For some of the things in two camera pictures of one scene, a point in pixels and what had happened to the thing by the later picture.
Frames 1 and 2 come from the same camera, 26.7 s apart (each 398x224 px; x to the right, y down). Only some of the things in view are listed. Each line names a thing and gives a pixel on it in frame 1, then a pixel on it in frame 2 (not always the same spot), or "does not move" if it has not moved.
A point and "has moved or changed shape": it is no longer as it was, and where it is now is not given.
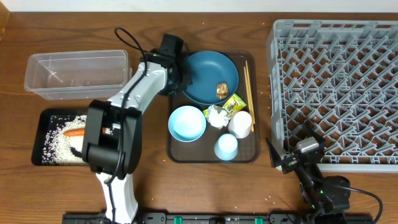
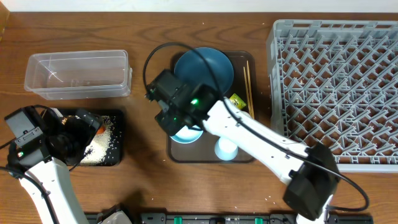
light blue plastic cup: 226,147 does not move
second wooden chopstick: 251,102 does not move
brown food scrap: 222,90 to 64,121
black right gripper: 290,163 to 165,117
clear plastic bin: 77,74 does not move
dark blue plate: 207,69 has moved or changed shape
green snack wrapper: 234,105 does not move
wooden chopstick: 249,100 does not move
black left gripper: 186,71 to 73,122
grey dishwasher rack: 339,78 does not move
